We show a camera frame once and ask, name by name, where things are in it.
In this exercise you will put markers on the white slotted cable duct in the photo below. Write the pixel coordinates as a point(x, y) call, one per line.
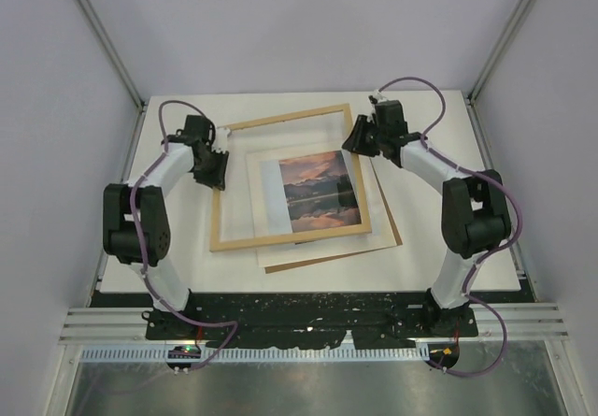
point(182, 354)

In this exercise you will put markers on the wooden picture frame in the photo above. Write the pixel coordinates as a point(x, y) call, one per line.
point(216, 220)

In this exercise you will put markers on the cream mat board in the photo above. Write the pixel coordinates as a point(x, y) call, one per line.
point(254, 174)

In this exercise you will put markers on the aluminium corner post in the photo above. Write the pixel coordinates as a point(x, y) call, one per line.
point(510, 30)
point(102, 36)

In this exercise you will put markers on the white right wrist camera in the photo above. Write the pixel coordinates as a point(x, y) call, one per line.
point(377, 98)

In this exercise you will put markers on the right aluminium corner post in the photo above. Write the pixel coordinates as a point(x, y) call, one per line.
point(510, 30)

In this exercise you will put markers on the black speckled base plate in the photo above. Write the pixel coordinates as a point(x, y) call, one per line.
point(231, 307)

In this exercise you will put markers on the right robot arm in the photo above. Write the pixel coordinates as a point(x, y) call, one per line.
point(474, 215)

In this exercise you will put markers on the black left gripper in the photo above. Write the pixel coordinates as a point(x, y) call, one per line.
point(217, 180)

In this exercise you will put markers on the left aluminium corner post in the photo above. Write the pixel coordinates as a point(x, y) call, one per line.
point(102, 36)

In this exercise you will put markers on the sunset mountain photo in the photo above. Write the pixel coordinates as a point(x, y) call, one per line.
point(306, 193)

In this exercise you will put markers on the brown hardboard backing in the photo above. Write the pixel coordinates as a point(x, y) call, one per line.
point(384, 235)

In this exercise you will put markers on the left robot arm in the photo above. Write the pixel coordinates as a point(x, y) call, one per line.
point(136, 229)

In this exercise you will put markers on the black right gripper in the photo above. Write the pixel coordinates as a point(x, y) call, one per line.
point(353, 143)

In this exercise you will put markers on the aluminium rail across front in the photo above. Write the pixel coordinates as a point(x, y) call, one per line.
point(93, 325)

